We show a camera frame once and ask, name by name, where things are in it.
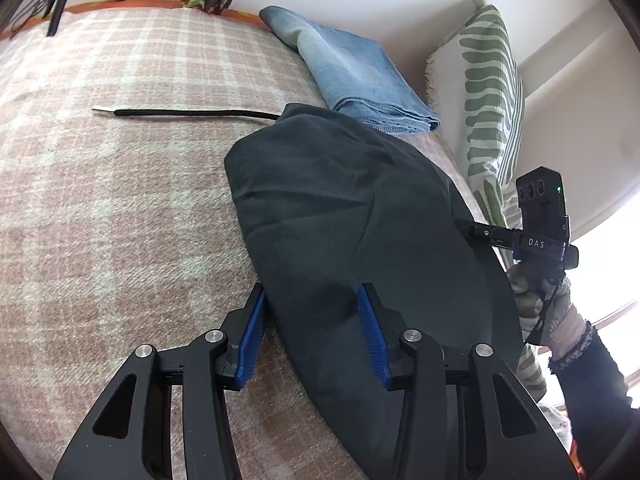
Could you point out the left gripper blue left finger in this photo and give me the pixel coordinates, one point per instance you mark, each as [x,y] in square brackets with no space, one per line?
[126,434]

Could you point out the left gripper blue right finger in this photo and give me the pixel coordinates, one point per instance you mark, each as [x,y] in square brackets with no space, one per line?
[465,414]

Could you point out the dark green pants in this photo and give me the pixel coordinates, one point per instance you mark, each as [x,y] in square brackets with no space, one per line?
[326,204]

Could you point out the right forearm dark sleeve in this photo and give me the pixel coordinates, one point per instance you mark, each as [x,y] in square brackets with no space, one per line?
[596,399]

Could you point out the gloved right hand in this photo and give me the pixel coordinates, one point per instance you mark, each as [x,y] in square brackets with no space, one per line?
[547,314]

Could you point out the pink checked blanket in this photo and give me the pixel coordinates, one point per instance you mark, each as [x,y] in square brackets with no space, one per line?
[116,232]

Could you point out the green patterned white pillow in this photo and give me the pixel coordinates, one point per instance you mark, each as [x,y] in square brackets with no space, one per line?
[474,86]

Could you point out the folded blue jeans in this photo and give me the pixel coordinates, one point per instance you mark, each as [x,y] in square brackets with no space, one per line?
[354,75]

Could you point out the orange bed sheet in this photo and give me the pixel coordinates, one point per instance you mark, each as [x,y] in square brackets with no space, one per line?
[228,14]

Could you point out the black pants drawstring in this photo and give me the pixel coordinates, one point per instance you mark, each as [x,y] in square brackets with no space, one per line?
[161,112]

